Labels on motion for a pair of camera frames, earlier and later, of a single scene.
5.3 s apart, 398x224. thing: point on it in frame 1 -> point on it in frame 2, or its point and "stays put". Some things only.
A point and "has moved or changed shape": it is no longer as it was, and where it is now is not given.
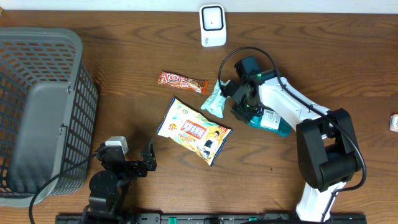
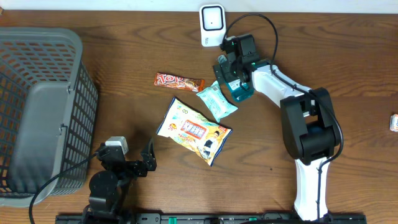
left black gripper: (141, 170) stays put
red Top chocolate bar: (197, 85) has moved or changed shape
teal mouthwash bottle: (268, 119) has moved or changed shape
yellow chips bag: (194, 131) stays put
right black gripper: (240, 114) -> (226, 75)
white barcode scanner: (212, 25) stays put
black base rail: (208, 218) stays put
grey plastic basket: (48, 112) stays put
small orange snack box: (393, 122) stays put
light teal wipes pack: (216, 103) has moved or changed shape
